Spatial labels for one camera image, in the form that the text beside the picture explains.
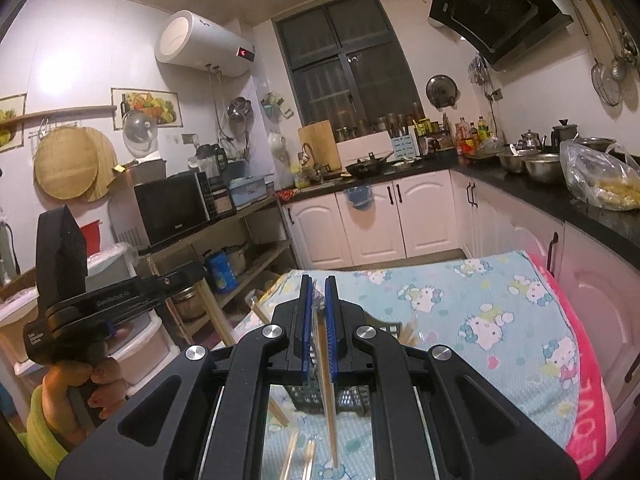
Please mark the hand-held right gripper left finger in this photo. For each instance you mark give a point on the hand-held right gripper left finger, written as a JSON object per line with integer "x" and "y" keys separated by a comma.
{"x": 304, "y": 332}

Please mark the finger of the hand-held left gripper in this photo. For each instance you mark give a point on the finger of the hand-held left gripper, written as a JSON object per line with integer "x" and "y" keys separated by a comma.
{"x": 182, "y": 277}

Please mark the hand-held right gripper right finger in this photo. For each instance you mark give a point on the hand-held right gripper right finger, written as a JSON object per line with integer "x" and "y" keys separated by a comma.
{"x": 332, "y": 332}

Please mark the plastic-wrapped chopstick pair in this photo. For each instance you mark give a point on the plastic-wrapped chopstick pair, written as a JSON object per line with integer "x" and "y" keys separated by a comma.
{"x": 217, "y": 315}
{"x": 330, "y": 430}

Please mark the green plastic chopstick holder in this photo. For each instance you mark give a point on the green plastic chopstick holder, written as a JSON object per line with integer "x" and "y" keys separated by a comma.
{"x": 351, "y": 400}

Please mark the bunch of wooden chopsticks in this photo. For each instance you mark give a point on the bunch of wooden chopsticks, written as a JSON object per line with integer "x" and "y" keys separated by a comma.
{"x": 291, "y": 452}

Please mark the person's left forearm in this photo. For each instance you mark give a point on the person's left forearm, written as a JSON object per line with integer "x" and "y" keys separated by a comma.
{"x": 42, "y": 447}

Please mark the person's left hand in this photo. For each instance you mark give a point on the person's left hand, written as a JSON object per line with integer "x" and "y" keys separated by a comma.
{"x": 65, "y": 400}

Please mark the blue tin can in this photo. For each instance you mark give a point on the blue tin can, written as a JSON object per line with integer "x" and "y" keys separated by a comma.
{"x": 221, "y": 272}

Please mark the red plastic basin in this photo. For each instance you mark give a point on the red plastic basin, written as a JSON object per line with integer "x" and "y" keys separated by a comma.
{"x": 92, "y": 235}

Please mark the small steel pot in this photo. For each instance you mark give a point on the small steel pot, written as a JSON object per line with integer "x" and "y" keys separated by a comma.
{"x": 236, "y": 259}

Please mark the black microwave oven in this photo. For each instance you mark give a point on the black microwave oven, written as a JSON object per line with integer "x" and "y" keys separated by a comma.
{"x": 172, "y": 207}

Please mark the plastic drawer tower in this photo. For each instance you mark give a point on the plastic drawer tower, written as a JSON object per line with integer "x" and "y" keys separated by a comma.
{"x": 145, "y": 340}

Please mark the wooden shelf rack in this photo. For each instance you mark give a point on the wooden shelf rack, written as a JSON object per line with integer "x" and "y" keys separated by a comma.
{"x": 260, "y": 252}

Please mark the round woven bamboo tray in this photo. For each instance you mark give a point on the round woven bamboo tray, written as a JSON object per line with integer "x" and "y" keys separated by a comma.
{"x": 65, "y": 162}

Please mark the round wooden board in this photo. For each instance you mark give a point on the round wooden board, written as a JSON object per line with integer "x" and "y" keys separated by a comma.
{"x": 106, "y": 165}

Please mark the blue plastic container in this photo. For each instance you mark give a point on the blue plastic container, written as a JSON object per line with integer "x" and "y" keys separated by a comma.
{"x": 250, "y": 192}

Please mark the grey metal bin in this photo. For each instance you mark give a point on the grey metal bin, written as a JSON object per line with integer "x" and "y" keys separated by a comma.
{"x": 142, "y": 171}

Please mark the electric kettle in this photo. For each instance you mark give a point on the electric kettle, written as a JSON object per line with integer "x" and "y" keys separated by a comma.
{"x": 210, "y": 162}

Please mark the cartoon cat printed blanket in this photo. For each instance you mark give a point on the cartoon cat printed blanket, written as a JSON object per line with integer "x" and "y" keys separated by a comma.
{"x": 450, "y": 310}

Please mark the blue hanging bag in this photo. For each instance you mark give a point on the blue hanging bag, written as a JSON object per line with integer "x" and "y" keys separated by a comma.
{"x": 359, "y": 197}

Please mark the glass pot lid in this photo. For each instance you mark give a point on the glass pot lid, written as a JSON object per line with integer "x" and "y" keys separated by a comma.
{"x": 140, "y": 132}

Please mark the white lower cabinets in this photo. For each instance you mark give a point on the white lower cabinets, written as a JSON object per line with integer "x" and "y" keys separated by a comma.
{"x": 430, "y": 215}

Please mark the white hanging jug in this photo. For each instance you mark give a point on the white hanging jug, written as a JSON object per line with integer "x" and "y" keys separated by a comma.
{"x": 277, "y": 142}

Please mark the black wok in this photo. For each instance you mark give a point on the black wok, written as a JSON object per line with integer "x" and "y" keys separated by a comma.
{"x": 367, "y": 167}

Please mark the hanging steel bowl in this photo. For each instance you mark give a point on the hanging steel bowl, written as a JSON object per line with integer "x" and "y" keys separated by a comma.
{"x": 240, "y": 110}

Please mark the wooden cutting board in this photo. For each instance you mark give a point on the wooden cutting board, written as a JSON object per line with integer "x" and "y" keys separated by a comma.
{"x": 320, "y": 145}

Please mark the blue knife block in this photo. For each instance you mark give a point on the blue knife block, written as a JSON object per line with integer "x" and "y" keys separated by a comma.
{"x": 404, "y": 146}

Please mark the row of steel spice jars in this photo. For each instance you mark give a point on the row of steel spice jars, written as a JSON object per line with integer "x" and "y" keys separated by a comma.
{"x": 380, "y": 122}

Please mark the white water heater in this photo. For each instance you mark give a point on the white water heater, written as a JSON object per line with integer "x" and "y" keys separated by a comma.
{"x": 200, "y": 45}

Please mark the group of condiment bottles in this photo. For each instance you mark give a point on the group of condiment bottles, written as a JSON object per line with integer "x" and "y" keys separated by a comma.
{"x": 472, "y": 137}

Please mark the black kitchen countertop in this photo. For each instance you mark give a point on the black kitchen countertop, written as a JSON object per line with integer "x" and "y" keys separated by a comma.
{"x": 530, "y": 195}

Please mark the pink printed blanket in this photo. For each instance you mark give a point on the pink printed blanket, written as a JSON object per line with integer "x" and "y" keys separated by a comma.
{"x": 592, "y": 410}

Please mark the dark kitchen window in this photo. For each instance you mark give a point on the dark kitchen window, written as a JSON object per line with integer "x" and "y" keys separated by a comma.
{"x": 350, "y": 60}

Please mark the black pot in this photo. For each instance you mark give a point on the black pot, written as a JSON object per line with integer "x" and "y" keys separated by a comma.
{"x": 564, "y": 135}

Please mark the clear plastic bag of vegetables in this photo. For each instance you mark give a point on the clear plastic bag of vegetables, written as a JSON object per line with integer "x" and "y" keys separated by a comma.
{"x": 600, "y": 180}

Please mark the wide steel basin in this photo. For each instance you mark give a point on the wide steel basin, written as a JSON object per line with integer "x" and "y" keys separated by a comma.
{"x": 597, "y": 144}

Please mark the black range hood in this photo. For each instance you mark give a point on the black range hood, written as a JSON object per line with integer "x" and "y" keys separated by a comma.
{"x": 495, "y": 5}

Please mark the hanging mesh strainer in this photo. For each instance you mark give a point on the hanging mesh strainer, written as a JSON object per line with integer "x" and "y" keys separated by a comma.
{"x": 606, "y": 85}

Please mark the row of hanging metal ladles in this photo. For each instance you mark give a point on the row of hanging metal ladles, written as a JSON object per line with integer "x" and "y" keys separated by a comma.
{"x": 620, "y": 50}

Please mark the wooden wall rail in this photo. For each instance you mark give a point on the wooden wall rail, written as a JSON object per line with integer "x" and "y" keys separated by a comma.
{"x": 65, "y": 111}

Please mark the fruit picture wall tile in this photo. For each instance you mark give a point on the fruit picture wall tile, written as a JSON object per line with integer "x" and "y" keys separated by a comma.
{"x": 10, "y": 120}
{"x": 147, "y": 107}

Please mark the steel pot lid on wall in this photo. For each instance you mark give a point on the steel pot lid on wall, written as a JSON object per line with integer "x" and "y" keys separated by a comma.
{"x": 442, "y": 91}

